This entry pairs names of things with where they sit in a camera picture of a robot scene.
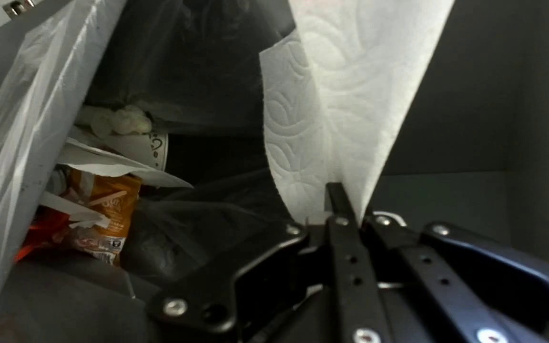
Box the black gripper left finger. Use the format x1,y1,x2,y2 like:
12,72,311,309
149,183,389,343

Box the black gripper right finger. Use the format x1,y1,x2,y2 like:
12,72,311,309
362,211,549,343

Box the white paper towel sheet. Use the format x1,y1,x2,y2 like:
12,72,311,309
259,0,456,221

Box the rubbish bin with liner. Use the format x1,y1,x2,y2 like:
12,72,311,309
0,0,549,343

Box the orange snack wrapper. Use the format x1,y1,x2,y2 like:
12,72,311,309
15,168,141,263

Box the crumpled white paper trash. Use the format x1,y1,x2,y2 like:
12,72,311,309
59,105,191,189

